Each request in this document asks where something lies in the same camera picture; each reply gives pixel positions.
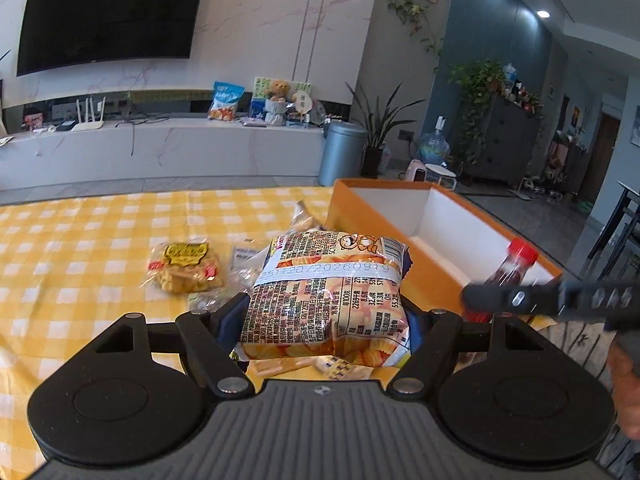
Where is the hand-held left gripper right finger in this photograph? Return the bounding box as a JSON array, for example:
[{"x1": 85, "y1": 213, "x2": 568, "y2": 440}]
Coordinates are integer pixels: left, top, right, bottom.
[{"x1": 392, "y1": 304, "x2": 548, "y2": 396}]

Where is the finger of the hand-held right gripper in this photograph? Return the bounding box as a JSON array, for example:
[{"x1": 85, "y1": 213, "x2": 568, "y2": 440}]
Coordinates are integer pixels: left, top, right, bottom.
[{"x1": 462, "y1": 283, "x2": 563, "y2": 319}]

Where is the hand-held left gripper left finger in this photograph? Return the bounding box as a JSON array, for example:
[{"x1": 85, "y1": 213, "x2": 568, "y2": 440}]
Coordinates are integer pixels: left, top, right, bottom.
[{"x1": 95, "y1": 292, "x2": 251, "y2": 397}]

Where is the red cap sauce bottle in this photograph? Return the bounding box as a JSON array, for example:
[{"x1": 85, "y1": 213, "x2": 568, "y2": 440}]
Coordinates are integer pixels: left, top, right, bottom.
[{"x1": 462, "y1": 239, "x2": 540, "y2": 323}]

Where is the orange printed chip bag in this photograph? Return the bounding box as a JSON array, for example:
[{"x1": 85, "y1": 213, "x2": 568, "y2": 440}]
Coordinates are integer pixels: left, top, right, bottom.
[{"x1": 239, "y1": 230, "x2": 415, "y2": 367}]

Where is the orange cardboard box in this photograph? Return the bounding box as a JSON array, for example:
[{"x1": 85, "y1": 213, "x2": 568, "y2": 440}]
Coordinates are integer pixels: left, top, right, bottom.
[{"x1": 325, "y1": 178, "x2": 563, "y2": 326}]

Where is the person's right forearm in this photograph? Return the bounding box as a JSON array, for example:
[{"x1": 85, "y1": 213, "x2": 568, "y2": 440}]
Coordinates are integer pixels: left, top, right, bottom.
[{"x1": 609, "y1": 345, "x2": 640, "y2": 437}]

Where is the person's patterned clothing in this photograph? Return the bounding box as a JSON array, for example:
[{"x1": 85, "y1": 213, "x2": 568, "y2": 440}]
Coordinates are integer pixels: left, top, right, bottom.
[{"x1": 540, "y1": 320, "x2": 640, "y2": 480}]

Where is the wafer snack packet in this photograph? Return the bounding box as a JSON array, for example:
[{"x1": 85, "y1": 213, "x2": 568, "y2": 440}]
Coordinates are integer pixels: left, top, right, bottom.
[{"x1": 247, "y1": 357, "x2": 313, "y2": 377}]

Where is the small clear snack packet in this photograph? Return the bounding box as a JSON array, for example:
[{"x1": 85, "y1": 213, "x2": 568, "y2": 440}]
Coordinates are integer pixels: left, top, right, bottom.
[{"x1": 229, "y1": 244, "x2": 274, "y2": 293}]

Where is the yellow label cookie packet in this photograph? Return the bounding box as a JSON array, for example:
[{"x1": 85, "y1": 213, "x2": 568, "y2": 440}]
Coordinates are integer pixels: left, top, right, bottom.
[{"x1": 145, "y1": 241, "x2": 226, "y2": 295}]

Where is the checkered snack packet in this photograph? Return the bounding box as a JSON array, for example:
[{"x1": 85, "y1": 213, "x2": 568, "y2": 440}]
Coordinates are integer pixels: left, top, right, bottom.
[{"x1": 312, "y1": 352, "x2": 408, "y2": 383}]

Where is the black dining table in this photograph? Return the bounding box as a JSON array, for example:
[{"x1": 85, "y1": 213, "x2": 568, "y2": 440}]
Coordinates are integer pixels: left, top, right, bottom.
[{"x1": 582, "y1": 180, "x2": 640, "y2": 281}]

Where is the crumpled pale snack packet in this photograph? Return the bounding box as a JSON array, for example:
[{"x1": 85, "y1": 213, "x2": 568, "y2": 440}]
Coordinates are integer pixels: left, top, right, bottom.
[{"x1": 292, "y1": 201, "x2": 328, "y2": 233}]

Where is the white rolling stool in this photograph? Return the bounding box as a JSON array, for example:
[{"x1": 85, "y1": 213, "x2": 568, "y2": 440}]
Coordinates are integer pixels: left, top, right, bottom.
[{"x1": 425, "y1": 162, "x2": 458, "y2": 191}]

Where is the blue water jug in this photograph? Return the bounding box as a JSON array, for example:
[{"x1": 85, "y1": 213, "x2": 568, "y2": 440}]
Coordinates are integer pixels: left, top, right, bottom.
[{"x1": 417, "y1": 116, "x2": 453, "y2": 166}]

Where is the grey drawer cabinet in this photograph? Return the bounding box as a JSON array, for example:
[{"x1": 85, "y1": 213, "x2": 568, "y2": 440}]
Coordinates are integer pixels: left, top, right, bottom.
[{"x1": 462, "y1": 92, "x2": 541, "y2": 188}]

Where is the tall leafy potted plant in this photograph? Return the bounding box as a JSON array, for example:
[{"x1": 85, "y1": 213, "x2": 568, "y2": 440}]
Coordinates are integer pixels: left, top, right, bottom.
[{"x1": 345, "y1": 81, "x2": 426, "y2": 178}]

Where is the white marble television console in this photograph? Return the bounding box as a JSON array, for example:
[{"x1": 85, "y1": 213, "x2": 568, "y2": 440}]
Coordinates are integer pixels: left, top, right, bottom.
[{"x1": 0, "y1": 110, "x2": 331, "y2": 192}]

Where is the grey pedal trash can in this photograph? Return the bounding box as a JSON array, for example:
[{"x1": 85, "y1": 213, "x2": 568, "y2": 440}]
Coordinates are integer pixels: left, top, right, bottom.
[{"x1": 318, "y1": 121, "x2": 369, "y2": 187}]

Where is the trailing green plant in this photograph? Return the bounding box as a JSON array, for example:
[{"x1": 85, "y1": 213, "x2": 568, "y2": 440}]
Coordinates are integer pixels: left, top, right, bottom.
[{"x1": 447, "y1": 60, "x2": 506, "y2": 161}]

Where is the blue snack bag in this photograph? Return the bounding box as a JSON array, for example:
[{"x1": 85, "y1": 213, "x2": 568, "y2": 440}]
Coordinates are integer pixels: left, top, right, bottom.
[{"x1": 207, "y1": 81, "x2": 246, "y2": 122}]

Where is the brown teddy bear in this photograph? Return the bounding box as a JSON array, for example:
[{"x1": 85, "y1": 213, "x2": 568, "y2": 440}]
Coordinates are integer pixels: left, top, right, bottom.
[{"x1": 264, "y1": 79, "x2": 290, "y2": 126}]

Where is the round paper fan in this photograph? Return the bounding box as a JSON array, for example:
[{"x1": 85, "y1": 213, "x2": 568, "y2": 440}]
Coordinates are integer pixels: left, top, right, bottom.
[{"x1": 291, "y1": 91, "x2": 317, "y2": 123}]

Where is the green gift box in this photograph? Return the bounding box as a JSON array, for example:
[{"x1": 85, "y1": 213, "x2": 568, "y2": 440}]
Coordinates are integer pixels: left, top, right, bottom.
[{"x1": 251, "y1": 76, "x2": 312, "y2": 111}]

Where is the white router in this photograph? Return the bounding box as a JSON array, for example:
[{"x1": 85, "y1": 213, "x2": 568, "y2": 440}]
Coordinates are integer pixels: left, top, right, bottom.
[{"x1": 70, "y1": 96, "x2": 107, "y2": 132}]

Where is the hanging vine plant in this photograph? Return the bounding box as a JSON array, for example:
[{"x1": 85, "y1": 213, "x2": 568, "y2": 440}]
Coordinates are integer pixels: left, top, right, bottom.
[{"x1": 386, "y1": 0, "x2": 443, "y2": 71}]

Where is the black wall television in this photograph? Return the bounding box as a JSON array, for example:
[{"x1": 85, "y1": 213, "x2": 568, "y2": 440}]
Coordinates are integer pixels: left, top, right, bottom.
[{"x1": 16, "y1": 0, "x2": 211, "y2": 77}]

